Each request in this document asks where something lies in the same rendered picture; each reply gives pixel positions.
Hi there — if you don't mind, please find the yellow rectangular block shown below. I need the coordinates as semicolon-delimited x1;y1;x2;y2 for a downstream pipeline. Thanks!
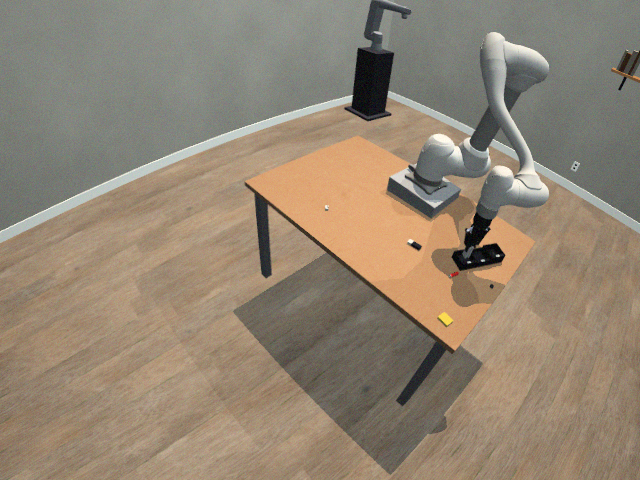
437;312;453;327

